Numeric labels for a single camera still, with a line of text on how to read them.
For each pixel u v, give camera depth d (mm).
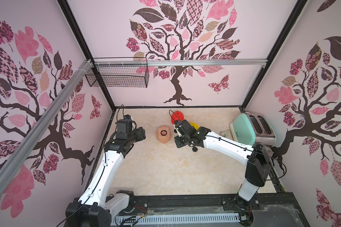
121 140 566
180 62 940
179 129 636
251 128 846
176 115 1029
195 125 1099
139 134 697
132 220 725
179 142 729
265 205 748
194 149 947
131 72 948
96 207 382
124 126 570
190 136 612
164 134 928
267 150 775
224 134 1004
